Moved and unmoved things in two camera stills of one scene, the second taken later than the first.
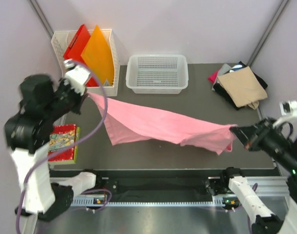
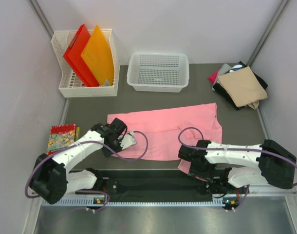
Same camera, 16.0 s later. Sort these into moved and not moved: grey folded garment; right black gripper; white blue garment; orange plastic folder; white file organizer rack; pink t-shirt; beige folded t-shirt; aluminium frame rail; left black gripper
Moved: left black gripper; right black gripper; pink t-shirt
Not moved: aluminium frame rail; grey folded garment; white file organizer rack; beige folded t-shirt; orange plastic folder; white blue garment
